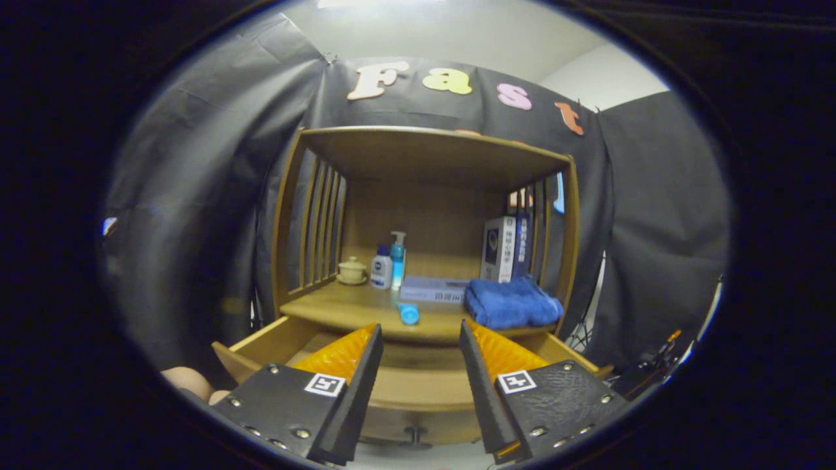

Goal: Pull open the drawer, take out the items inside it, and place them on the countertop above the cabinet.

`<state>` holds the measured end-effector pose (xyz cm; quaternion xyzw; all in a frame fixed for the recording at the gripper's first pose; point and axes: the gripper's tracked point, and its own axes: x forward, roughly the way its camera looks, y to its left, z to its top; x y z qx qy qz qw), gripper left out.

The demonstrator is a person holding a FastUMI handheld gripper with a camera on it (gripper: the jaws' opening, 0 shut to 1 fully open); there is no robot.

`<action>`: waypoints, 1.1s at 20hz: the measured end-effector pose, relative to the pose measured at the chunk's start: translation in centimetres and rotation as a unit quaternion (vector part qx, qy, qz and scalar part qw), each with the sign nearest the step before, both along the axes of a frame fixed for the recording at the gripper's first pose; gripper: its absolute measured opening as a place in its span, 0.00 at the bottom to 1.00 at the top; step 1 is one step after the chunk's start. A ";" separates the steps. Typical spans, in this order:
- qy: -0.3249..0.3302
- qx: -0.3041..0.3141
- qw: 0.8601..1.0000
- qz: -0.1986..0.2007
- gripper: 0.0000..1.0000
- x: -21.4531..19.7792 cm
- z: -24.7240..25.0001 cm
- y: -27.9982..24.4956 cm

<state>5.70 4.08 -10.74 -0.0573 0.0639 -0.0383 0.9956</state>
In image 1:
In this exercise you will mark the white bottle with blue cap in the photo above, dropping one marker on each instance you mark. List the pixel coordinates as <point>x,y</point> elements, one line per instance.
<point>381,271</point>

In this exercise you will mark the person's leg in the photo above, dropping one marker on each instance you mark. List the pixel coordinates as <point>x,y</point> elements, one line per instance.
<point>186,382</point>
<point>219,397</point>

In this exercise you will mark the person's left leg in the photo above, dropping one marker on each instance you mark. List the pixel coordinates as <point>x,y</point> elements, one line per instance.
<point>186,382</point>

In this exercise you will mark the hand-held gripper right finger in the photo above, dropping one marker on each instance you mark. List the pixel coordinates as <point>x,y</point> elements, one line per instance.
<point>486,405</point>

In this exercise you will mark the wooden countertop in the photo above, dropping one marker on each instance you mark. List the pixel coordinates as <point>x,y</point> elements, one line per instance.
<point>346,307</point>

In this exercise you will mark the dark equipment with orange part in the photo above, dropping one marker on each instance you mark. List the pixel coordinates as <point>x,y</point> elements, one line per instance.
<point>653,369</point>

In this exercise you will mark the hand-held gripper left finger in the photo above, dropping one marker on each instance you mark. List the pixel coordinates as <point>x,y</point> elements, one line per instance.
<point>353,405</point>

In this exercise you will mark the white smartphone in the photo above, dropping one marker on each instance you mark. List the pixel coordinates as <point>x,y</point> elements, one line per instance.
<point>108,225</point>

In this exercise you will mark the wooden cabinet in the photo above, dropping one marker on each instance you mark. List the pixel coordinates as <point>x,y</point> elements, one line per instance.
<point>418,215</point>

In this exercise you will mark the white upright book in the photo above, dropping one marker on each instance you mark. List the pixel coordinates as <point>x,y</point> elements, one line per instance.
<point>498,251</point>

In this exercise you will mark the blue pump bottle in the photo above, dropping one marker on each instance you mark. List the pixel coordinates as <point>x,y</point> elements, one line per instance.
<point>397,258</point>

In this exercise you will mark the blue folded towel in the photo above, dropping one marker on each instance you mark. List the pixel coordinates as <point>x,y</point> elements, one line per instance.
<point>513,303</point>

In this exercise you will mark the dark blue upright book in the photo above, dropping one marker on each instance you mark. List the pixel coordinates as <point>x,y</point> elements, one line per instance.
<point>522,245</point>

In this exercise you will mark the wooden drawer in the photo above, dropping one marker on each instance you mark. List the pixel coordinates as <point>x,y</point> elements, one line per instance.
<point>418,391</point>

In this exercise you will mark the pale flat book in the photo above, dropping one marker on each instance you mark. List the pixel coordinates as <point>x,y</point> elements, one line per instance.
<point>434,289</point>

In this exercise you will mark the cream lidded teacup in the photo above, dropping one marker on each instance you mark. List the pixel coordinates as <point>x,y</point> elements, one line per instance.
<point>353,269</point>

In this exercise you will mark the blue and white tube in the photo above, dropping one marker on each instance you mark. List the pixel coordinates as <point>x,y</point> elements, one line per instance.
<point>409,315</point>

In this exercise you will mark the black drawer knob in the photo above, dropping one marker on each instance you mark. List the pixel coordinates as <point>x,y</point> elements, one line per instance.
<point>416,436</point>

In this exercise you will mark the person's right leg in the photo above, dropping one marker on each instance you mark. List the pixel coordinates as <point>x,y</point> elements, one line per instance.
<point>219,397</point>

